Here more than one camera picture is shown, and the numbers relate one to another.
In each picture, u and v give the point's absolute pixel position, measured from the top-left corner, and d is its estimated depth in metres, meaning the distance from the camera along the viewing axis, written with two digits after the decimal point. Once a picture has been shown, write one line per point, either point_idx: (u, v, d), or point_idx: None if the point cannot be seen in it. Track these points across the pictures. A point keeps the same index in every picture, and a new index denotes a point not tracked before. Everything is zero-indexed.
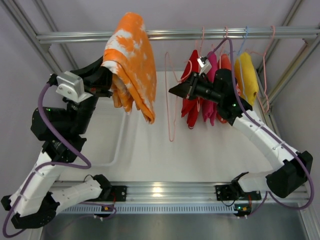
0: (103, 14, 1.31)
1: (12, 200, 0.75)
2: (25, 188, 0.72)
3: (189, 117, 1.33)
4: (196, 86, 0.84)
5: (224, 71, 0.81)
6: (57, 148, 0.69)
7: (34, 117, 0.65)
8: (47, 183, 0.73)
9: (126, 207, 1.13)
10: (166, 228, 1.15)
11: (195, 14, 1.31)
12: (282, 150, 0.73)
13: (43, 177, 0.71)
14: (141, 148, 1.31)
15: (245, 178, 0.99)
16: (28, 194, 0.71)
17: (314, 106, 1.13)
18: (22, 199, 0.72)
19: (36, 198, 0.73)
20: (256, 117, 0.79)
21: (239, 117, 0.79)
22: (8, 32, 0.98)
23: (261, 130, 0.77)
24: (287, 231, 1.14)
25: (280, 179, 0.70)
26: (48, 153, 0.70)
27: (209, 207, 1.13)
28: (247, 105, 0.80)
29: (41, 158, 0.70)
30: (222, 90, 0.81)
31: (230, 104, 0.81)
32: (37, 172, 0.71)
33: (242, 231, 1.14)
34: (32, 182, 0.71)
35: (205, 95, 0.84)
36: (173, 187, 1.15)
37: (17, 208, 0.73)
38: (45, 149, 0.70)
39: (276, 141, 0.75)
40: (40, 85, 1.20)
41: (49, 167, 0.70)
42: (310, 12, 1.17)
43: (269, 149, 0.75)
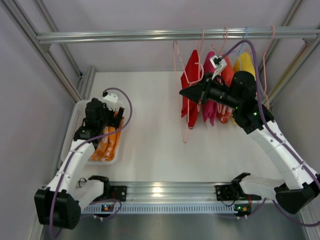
0: (103, 15, 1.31)
1: (51, 186, 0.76)
2: (67, 166, 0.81)
3: (189, 117, 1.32)
4: (210, 90, 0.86)
5: (243, 75, 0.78)
6: (89, 134, 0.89)
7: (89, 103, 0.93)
8: (83, 161, 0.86)
9: (128, 207, 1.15)
10: (167, 228, 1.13)
11: (195, 14, 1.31)
12: (302, 172, 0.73)
13: (82, 154, 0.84)
14: (141, 148, 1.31)
15: (248, 181, 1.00)
16: (71, 170, 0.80)
17: (315, 106, 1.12)
18: (64, 177, 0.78)
19: (75, 174, 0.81)
20: (278, 132, 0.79)
21: (259, 130, 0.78)
22: (7, 32, 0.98)
23: (282, 147, 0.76)
24: (287, 231, 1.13)
25: (294, 199, 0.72)
26: (81, 139, 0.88)
27: (209, 207, 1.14)
28: (268, 115, 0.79)
29: (75, 143, 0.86)
30: (240, 95, 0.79)
31: (250, 112, 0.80)
32: (75, 151, 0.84)
33: (242, 232, 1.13)
34: (72, 160, 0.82)
35: (220, 100, 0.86)
36: (173, 187, 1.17)
37: (61, 187, 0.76)
38: (77, 138, 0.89)
39: (297, 161, 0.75)
40: (40, 84, 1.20)
41: (86, 144, 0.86)
42: (309, 12, 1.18)
43: (289, 168, 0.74)
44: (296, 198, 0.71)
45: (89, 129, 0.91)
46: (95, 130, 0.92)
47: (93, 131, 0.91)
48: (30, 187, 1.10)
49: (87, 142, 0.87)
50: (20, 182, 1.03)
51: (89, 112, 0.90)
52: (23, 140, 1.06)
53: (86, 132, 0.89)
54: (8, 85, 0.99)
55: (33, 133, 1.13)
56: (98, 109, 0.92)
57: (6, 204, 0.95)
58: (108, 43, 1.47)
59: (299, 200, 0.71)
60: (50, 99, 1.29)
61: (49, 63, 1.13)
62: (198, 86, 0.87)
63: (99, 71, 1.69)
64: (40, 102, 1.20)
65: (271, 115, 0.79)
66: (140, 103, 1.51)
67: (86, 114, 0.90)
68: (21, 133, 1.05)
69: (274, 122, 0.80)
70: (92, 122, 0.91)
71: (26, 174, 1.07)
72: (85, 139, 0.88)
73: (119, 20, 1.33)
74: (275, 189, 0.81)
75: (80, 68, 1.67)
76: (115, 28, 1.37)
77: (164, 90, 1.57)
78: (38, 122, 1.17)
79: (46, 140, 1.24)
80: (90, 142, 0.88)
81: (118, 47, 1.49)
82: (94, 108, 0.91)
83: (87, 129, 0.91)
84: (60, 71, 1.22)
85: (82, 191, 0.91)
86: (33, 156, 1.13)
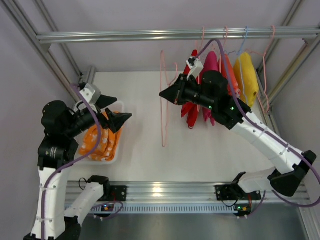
0: (104, 15, 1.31)
1: (36, 233, 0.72)
2: (44, 210, 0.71)
3: (189, 117, 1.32)
4: (184, 90, 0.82)
5: (210, 74, 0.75)
6: (56, 154, 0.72)
7: (47, 110, 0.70)
8: (61, 193, 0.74)
9: (127, 208, 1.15)
10: (167, 228, 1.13)
11: (195, 14, 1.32)
12: (289, 154, 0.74)
13: (56, 189, 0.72)
14: (142, 148, 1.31)
15: (245, 180, 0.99)
16: (50, 213, 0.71)
17: (315, 106, 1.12)
18: (47, 223, 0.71)
19: (57, 212, 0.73)
20: (257, 121, 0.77)
21: (240, 123, 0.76)
22: (8, 32, 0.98)
23: (265, 135, 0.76)
24: (288, 231, 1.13)
25: (289, 182, 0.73)
26: (49, 163, 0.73)
27: (209, 207, 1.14)
28: (245, 107, 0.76)
29: (44, 176, 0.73)
30: (212, 94, 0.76)
31: (227, 107, 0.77)
32: (47, 188, 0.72)
33: (243, 232, 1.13)
34: (47, 200, 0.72)
35: (194, 99, 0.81)
36: (173, 187, 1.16)
37: (47, 234, 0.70)
38: (43, 165, 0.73)
39: (282, 145, 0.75)
40: (40, 85, 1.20)
41: (57, 176, 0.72)
42: (309, 12, 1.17)
43: (277, 155, 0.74)
44: (292, 181, 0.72)
45: (56, 145, 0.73)
46: (62, 147, 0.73)
47: (61, 148, 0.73)
48: (31, 187, 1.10)
49: (58, 172, 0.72)
50: (21, 182, 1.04)
51: (48, 124, 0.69)
52: (23, 141, 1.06)
53: (51, 153, 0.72)
54: (8, 86, 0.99)
55: (33, 133, 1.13)
56: (59, 119, 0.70)
57: (7, 204, 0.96)
58: (108, 43, 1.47)
59: (294, 183, 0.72)
60: (50, 99, 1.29)
61: (49, 63, 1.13)
62: (173, 86, 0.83)
63: (99, 71, 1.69)
64: (40, 103, 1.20)
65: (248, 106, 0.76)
66: (140, 103, 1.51)
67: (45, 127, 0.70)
68: (21, 133, 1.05)
69: (252, 112, 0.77)
70: (58, 134, 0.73)
71: (26, 174, 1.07)
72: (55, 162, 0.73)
73: (119, 19, 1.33)
74: (268, 178, 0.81)
75: (80, 68, 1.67)
76: (115, 28, 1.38)
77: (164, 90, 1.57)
78: (39, 123, 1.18)
79: None
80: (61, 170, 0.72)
81: (118, 47, 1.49)
82: (54, 119, 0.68)
83: (53, 145, 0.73)
84: (60, 71, 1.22)
85: (79, 201, 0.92)
86: (33, 156, 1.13)
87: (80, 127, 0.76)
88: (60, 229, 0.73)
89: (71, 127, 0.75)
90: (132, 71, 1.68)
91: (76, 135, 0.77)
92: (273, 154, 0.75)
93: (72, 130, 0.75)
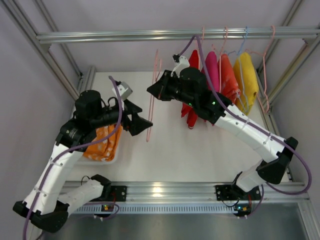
0: (104, 15, 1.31)
1: (28, 202, 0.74)
2: (43, 183, 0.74)
3: (189, 117, 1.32)
4: (168, 87, 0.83)
5: (188, 71, 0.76)
6: (74, 136, 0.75)
7: (84, 94, 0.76)
8: (65, 173, 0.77)
9: (127, 207, 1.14)
10: (166, 228, 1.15)
11: (195, 14, 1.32)
12: (272, 142, 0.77)
13: (62, 167, 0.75)
14: (142, 148, 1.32)
15: (241, 178, 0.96)
16: (47, 188, 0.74)
17: (314, 106, 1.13)
18: (40, 195, 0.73)
19: (54, 190, 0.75)
20: (240, 113, 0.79)
21: (223, 116, 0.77)
22: (8, 32, 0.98)
23: (248, 126, 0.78)
24: (287, 231, 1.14)
25: (274, 170, 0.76)
26: (65, 142, 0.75)
27: (204, 207, 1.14)
28: (226, 100, 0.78)
29: (56, 151, 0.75)
30: (192, 90, 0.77)
31: (208, 102, 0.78)
32: (54, 163, 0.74)
33: (242, 232, 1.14)
34: (50, 174, 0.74)
35: (177, 95, 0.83)
36: (173, 187, 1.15)
37: (36, 207, 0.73)
38: (59, 141, 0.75)
39: (265, 134, 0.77)
40: (40, 85, 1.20)
41: (67, 155, 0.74)
42: (309, 12, 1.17)
43: (260, 144, 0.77)
44: (278, 169, 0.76)
45: (76, 128, 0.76)
46: (82, 132, 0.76)
47: (81, 132, 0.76)
48: (31, 187, 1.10)
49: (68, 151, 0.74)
50: (21, 182, 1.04)
51: (79, 107, 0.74)
52: (23, 141, 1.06)
53: (70, 133, 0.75)
54: (8, 86, 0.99)
55: (33, 133, 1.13)
56: (91, 105, 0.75)
57: (7, 204, 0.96)
58: (108, 44, 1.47)
59: (279, 169, 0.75)
60: (50, 99, 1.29)
61: (49, 63, 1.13)
62: (158, 83, 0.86)
63: (99, 71, 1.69)
64: (40, 103, 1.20)
65: (229, 100, 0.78)
66: (140, 103, 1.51)
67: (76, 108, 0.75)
68: (21, 133, 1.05)
69: (233, 105, 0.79)
70: (84, 119, 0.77)
71: (26, 174, 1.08)
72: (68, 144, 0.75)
73: (119, 20, 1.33)
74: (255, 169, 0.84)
75: (80, 68, 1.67)
76: (115, 28, 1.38)
77: None
78: (39, 123, 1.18)
79: (46, 140, 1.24)
80: (72, 151, 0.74)
81: (118, 47, 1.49)
82: (86, 104, 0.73)
83: (74, 127, 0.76)
84: (60, 71, 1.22)
85: (76, 192, 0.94)
86: (33, 156, 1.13)
87: (104, 120, 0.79)
88: (49, 207, 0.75)
89: (97, 117, 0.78)
90: (132, 71, 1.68)
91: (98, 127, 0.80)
92: (257, 144, 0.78)
93: (97, 120, 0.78)
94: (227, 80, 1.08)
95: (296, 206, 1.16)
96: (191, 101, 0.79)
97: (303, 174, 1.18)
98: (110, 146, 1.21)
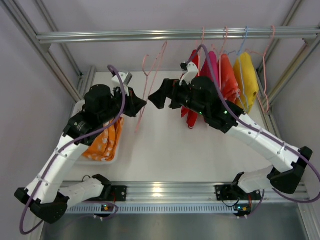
0: (104, 15, 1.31)
1: (29, 189, 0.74)
2: (46, 172, 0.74)
3: (189, 117, 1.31)
4: (178, 95, 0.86)
5: (200, 80, 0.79)
6: (81, 129, 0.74)
7: (94, 88, 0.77)
8: (69, 165, 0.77)
9: (126, 208, 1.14)
10: (167, 228, 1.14)
11: (195, 14, 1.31)
12: (286, 153, 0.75)
13: (66, 158, 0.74)
14: (142, 147, 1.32)
15: (245, 180, 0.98)
16: (50, 178, 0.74)
17: (315, 106, 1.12)
18: (42, 184, 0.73)
19: (56, 181, 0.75)
20: (251, 122, 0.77)
21: (235, 126, 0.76)
22: (7, 32, 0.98)
23: (261, 135, 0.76)
24: (287, 231, 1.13)
25: (288, 181, 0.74)
26: (73, 132, 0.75)
27: (208, 207, 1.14)
28: (238, 110, 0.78)
29: (63, 142, 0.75)
30: (204, 99, 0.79)
31: (221, 112, 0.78)
32: (60, 153, 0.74)
33: (242, 232, 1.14)
34: (54, 164, 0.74)
35: (186, 104, 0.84)
36: (173, 187, 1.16)
37: (37, 195, 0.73)
38: (66, 132, 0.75)
39: (279, 144, 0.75)
40: (39, 84, 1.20)
41: (72, 146, 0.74)
42: (309, 12, 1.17)
43: (274, 155, 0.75)
44: (293, 180, 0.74)
45: (83, 121, 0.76)
46: (90, 125, 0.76)
47: (89, 126, 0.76)
48: None
49: (74, 143, 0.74)
50: (21, 182, 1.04)
51: (90, 101, 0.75)
52: (23, 141, 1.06)
53: (78, 125, 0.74)
54: (8, 86, 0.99)
55: (33, 133, 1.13)
56: (100, 100, 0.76)
57: (7, 204, 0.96)
58: (108, 43, 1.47)
59: (293, 180, 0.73)
60: (50, 100, 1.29)
61: (49, 63, 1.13)
62: (159, 92, 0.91)
63: (99, 71, 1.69)
64: (40, 103, 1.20)
65: (240, 108, 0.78)
66: None
67: (85, 102, 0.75)
68: (21, 133, 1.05)
69: (245, 114, 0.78)
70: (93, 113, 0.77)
71: (26, 174, 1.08)
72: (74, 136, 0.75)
73: (119, 19, 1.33)
74: (267, 177, 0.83)
75: (80, 68, 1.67)
76: (115, 27, 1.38)
77: None
78: (39, 123, 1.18)
79: (47, 141, 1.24)
80: (78, 142, 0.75)
81: (118, 46, 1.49)
82: (95, 98, 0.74)
83: (82, 120, 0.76)
84: (60, 71, 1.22)
85: (77, 188, 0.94)
86: (33, 156, 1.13)
87: (113, 112, 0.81)
88: (49, 198, 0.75)
89: (108, 111, 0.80)
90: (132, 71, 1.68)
91: (107, 120, 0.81)
92: (270, 154, 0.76)
93: (107, 114, 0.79)
94: (227, 80, 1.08)
95: (296, 206, 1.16)
96: (202, 110, 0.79)
97: (303, 174, 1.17)
98: (110, 146, 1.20)
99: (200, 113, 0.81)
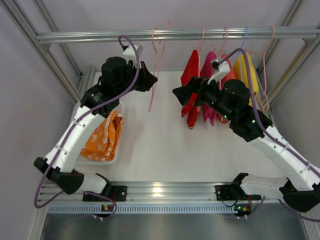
0: (104, 15, 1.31)
1: (48, 158, 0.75)
2: (65, 141, 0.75)
3: (189, 117, 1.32)
4: (205, 93, 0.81)
5: (234, 85, 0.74)
6: (98, 100, 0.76)
7: (110, 60, 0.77)
8: (86, 136, 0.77)
9: (126, 208, 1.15)
10: (167, 228, 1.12)
11: (195, 14, 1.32)
12: (308, 173, 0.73)
13: (84, 128, 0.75)
14: (142, 147, 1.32)
15: (249, 183, 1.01)
16: (69, 146, 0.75)
17: (315, 106, 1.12)
18: (61, 153, 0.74)
19: (73, 151, 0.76)
20: (278, 136, 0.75)
21: (261, 137, 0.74)
22: (8, 32, 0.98)
23: (286, 151, 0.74)
24: (288, 232, 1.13)
25: (306, 200, 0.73)
26: (89, 103, 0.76)
27: (208, 207, 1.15)
28: (266, 120, 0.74)
29: (80, 112, 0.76)
30: (233, 105, 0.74)
31: (248, 119, 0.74)
32: (78, 123, 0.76)
33: (243, 232, 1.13)
34: (72, 134, 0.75)
35: (212, 105, 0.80)
36: (173, 187, 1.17)
37: (56, 163, 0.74)
38: (84, 103, 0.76)
39: (303, 163, 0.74)
40: (39, 84, 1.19)
41: (90, 116, 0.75)
42: (309, 12, 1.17)
43: (296, 173, 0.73)
44: (311, 201, 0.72)
45: (100, 92, 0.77)
46: (106, 97, 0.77)
47: (105, 96, 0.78)
48: (30, 187, 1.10)
49: (91, 112, 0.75)
50: (20, 181, 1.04)
51: (106, 71, 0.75)
52: (23, 140, 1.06)
53: (95, 96, 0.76)
54: (8, 86, 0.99)
55: (33, 132, 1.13)
56: (117, 71, 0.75)
57: (6, 204, 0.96)
58: (108, 43, 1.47)
59: (311, 201, 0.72)
60: (49, 99, 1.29)
61: (49, 63, 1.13)
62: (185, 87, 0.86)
63: (99, 71, 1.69)
64: (40, 103, 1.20)
65: (270, 120, 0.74)
66: (141, 103, 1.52)
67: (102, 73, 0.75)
68: (21, 132, 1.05)
69: (273, 127, 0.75)
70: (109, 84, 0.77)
71: (26, 173, 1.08)
72: (91, 106, 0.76)
73: (119, 20, 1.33)
74: (282, 191, 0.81)
75: (80, 68, 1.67)
76: (115, 28, 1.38)
77: (164, 90, 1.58)
78: (39, 122, 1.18)
79: (46, 140, 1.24)
80: (95, 112, 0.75)
81: (118, 46, 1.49)
82: (112, 69, 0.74)
83: (98, 92, 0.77)
84: (60, 71, 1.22)
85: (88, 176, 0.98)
86: (33, 156, 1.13)
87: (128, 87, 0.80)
88: (68, 167, 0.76)
89: (123, 84, 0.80)
90: None
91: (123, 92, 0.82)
92: (292, 172, 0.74)
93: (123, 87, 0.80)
94: None
95: None
96: (228, 114, 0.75)
97: None
98: (110, 146, 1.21)
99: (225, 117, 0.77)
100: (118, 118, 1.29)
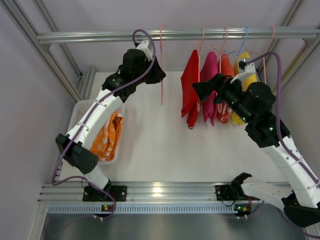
0: (104, 15, 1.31)
1: (70, 134, 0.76)
2: (87, 118, 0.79)
3: (189, 116, 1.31)
4: (225, 93, 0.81)
5: (259, 87, 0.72)
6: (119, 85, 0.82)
7: (130, 50, 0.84)
8: (106, 116, 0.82)
9: (125, 208, 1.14)
10: (167, 228, 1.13)
11: (195, 14, 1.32)
12: (316, 191, 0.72)
13: (105, 108, 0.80)
14: (142, 147, 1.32)
15: (251, 185, 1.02)
16: (91, 123, 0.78)
17: (315, 107, 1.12)
18: (83, 129, 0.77)
19: (94, 129, 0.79)
20: (293, 148, 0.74)
21: (275, 146, 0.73)
22: (8, 32, 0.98)
23: (298, 165, 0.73)
24: (288, 232, 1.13)
25: (306, 215, 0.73)
26: (110, 87, 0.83)
27: (208, 207, 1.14)
28: (284, 130, 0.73)
29: (102, 94, 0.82)
30: (254, 108, 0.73)
31: (266, 126, 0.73)
32: (100, 103, 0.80)
33: (243, 232, 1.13)
34: (94, 112, 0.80)
35: (231, 105, 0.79)
36: (173, 187, 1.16)
37: (78, 138, 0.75)
38: (105, 87, 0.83)
39: (312, 180, 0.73)
40: (39, 84, 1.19)
41: (111, 98, 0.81)
42: (309, 12, 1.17)
43: (304, 188, 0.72)
44: (312, 218, 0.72)
45: (121, 78, 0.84)
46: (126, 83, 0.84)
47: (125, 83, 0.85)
48: (30, 187, 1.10)
49: (112, 95, 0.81)
50: (20, 181, 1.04)
51: (127, 60, 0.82)
52: (23, 140, 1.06)
53: (116, 82, 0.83)
54: (8, 86, 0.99)
55: (33, 132, 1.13)
56: (136, 60, 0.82)
57: (6, 204, 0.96)
58: (108, 43, 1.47)
59: (313, 218, 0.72)
60: (50, 99, 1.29)
61: (49, 63, 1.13)
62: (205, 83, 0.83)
63: (99, 71, 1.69)
64: (40, 103, 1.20)
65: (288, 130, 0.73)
66: (141, 103, 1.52)
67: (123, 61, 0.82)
68: (20, 133, 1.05)
69: (290, 138, 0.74)
70: (128, 71, 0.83)
71: (26, 174, 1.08)
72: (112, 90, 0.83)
73: (119, 20, 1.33)
74: (284, 202, 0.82)
75: (80, 68, 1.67)
76: (115, 28, 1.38)
77: (164, 90, 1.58)
78: (39, 122, 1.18)
79: (47, 140, 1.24)
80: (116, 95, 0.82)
81: (118, 46, 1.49)
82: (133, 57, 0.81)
83: (119, 78, 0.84)
84: (60, 71, 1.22)
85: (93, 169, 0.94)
86: (33, 156, 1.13)
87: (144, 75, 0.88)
88: (87, 143, 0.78)
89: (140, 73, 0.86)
90: None
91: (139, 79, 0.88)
92: (300, 186, 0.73)
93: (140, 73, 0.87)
94: None
95: None
96: (247, 117, 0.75)
97: None
98: (110, 146, 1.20)
99: (244, 119, 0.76)
100: (118, 118, 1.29)
